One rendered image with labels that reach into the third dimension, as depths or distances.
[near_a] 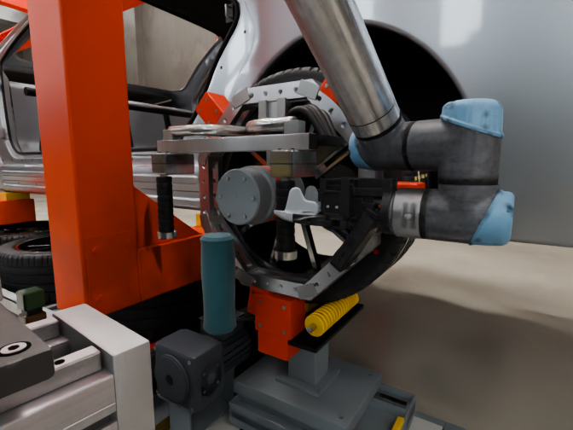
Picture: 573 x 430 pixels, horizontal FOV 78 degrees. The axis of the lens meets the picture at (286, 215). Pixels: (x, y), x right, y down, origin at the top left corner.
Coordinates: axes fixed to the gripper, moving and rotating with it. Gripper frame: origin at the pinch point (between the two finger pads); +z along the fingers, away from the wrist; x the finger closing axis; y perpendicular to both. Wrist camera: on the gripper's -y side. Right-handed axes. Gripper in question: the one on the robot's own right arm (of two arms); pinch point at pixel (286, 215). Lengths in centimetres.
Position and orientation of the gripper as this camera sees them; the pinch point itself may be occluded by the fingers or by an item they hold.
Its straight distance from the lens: 65.6
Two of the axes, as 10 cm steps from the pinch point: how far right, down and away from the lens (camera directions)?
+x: -5.4, 1.2, -8.3
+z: -8.4, -0.8, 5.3
